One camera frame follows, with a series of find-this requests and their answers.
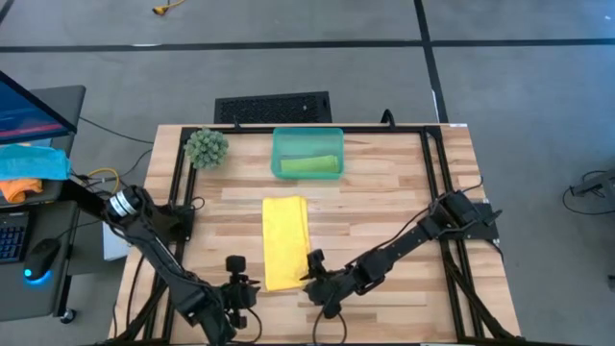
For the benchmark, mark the orange cloth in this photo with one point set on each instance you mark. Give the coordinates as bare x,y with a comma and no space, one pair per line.
17,188

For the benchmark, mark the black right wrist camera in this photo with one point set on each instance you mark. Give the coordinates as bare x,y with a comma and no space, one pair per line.
315,258

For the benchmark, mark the black keyboard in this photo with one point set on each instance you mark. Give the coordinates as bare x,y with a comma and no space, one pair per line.
12,238

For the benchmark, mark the small table clamp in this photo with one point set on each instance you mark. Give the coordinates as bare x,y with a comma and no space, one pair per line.
236,122

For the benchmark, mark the black support beam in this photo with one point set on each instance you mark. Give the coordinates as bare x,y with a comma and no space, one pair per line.
86,197

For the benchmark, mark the black caster wheel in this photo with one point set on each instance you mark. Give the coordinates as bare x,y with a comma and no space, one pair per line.
68,315

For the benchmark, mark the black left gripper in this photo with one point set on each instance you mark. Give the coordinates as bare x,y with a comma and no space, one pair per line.
233,295

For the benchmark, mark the green microfiber towel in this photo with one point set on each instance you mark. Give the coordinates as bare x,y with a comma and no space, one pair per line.
307,164

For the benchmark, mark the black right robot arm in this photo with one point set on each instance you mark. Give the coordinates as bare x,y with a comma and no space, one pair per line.
408,240

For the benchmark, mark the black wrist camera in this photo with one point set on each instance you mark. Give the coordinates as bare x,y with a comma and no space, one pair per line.
315,258
236,264

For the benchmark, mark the black computer tower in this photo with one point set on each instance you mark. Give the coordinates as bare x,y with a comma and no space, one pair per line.
271,108

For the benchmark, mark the blue cloth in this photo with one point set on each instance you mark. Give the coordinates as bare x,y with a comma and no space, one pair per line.
29,163

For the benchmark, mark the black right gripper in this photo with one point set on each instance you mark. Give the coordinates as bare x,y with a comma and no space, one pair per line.
334,288

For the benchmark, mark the desk computer monitor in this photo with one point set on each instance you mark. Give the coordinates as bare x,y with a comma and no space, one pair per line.
24,115

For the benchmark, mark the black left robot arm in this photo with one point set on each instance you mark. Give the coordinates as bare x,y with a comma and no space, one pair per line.
158,259

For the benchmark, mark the yellow microfiber towel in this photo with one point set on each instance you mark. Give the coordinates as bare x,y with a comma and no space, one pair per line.
286,240

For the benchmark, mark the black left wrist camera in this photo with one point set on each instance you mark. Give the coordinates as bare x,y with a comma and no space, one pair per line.
236,264

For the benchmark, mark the artificial green potted plant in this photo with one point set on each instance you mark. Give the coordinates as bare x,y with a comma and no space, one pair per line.
206,148

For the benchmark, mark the white box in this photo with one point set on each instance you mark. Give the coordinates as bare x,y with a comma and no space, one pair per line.
113,242

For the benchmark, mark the teal plastic basket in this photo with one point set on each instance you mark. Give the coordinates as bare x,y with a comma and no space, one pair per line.
307,139

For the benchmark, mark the black computer mouse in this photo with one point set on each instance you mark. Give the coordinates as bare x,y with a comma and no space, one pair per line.
41,257

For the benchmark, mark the grey rolling desk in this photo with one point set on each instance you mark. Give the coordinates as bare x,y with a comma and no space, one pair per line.
48,298

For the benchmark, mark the black aluminium table frame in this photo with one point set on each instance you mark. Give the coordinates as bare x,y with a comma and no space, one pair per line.
408,130

